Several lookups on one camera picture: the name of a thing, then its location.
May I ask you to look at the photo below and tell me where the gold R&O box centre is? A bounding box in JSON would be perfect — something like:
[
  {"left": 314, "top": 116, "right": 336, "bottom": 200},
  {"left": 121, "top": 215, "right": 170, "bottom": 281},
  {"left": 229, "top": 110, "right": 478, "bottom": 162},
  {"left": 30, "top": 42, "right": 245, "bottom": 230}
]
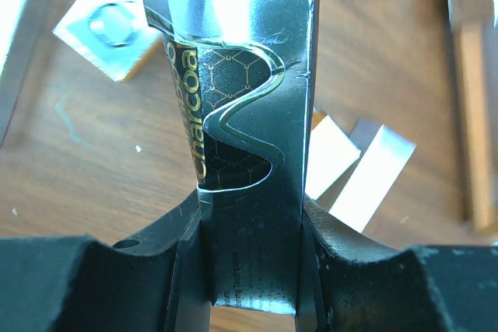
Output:
[{"left": 53, "top": 0, "right": 160, "bottom": 82}]

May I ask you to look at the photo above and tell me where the gold r&o box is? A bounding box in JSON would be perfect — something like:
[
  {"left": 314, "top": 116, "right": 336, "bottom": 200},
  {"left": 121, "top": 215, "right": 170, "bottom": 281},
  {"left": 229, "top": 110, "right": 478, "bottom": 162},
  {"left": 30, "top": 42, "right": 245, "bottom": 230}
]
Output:
[
  {"left": 53, "top": 0, "right": 160, "bottom": 82},
  {"left": 305, "top": 109, "right": 360, "bottom": 200}
]

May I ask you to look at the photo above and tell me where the wooden tiered shelf rack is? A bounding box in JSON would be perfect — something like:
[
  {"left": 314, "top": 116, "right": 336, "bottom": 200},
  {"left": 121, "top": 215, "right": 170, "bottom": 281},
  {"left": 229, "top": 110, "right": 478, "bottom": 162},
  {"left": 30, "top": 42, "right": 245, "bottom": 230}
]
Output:
[{"left": 447, "top": 0, "right": 497, "bottom": 236}]

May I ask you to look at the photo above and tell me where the silver box far right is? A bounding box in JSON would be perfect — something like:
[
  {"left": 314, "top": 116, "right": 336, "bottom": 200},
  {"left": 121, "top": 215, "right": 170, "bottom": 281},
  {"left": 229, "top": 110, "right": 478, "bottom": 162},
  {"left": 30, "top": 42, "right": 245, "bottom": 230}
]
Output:
[{"left": 326, "top": 120, "right": 416, "bottom": 232}]

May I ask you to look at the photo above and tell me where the gold R&O box right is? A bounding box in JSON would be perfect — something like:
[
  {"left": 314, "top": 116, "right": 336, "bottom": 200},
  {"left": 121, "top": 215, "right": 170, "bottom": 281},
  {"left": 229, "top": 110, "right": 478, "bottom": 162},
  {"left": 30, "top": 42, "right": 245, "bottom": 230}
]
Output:
[{"left": 305, "top": 109, "right": 360, "bottom": 200}]

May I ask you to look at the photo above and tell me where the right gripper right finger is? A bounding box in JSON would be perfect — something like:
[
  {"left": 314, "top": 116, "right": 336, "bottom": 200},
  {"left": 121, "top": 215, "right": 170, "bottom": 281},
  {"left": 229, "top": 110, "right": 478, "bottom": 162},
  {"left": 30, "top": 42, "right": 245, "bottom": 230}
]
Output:
[{"left": 295, "top": 198, "right": 497, "bottom": 331}]

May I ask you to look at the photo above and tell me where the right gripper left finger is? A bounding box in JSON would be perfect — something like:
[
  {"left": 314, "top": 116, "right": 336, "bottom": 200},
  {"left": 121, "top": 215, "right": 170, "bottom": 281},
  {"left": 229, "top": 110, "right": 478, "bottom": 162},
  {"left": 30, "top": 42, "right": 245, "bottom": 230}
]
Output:
[{"left": 1, "top": 194, "right": 211, "bottom": 331}]

